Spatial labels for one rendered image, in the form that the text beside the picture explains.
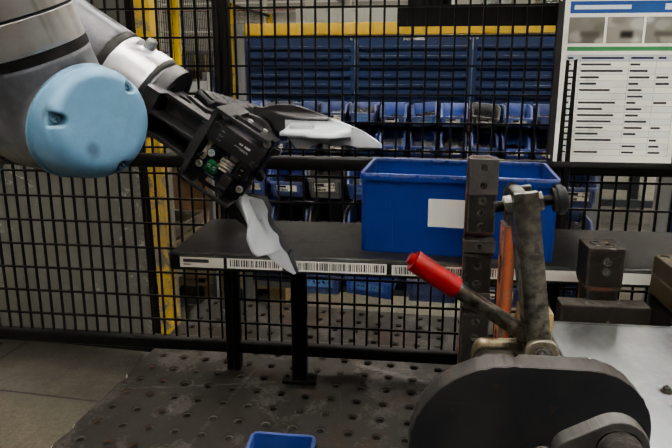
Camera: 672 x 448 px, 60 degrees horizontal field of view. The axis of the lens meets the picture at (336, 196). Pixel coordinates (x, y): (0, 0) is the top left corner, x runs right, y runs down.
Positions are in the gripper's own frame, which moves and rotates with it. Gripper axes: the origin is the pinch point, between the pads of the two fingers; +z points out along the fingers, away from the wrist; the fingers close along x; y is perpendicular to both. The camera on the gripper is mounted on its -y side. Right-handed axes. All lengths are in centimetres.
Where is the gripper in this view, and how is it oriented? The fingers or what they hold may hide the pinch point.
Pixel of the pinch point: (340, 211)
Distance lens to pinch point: 56.4
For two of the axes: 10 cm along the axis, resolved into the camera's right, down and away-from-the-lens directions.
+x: 5.4, -8.0, -2.4
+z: 8.3, 5.5, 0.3
